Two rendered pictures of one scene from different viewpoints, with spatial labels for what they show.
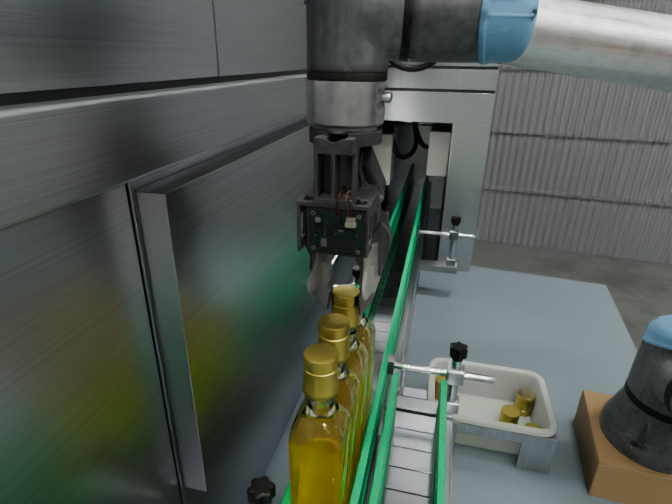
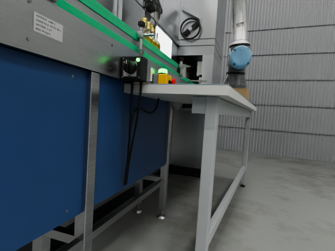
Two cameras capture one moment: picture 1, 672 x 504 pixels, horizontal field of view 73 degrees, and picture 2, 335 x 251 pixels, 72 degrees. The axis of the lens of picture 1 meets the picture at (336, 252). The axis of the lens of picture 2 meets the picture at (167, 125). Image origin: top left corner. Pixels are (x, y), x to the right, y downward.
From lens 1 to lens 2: 1.25 m
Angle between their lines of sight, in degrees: 21
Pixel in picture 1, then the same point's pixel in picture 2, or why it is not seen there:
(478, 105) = (209, 49)
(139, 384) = not seen: hidden behind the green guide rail
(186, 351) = (121, 16)
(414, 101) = (191, 49)
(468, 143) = (207, 61)
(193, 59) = not seen: outside the picture
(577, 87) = (273, 85)
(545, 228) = (267, 145)
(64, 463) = not seen: hidden behind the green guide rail
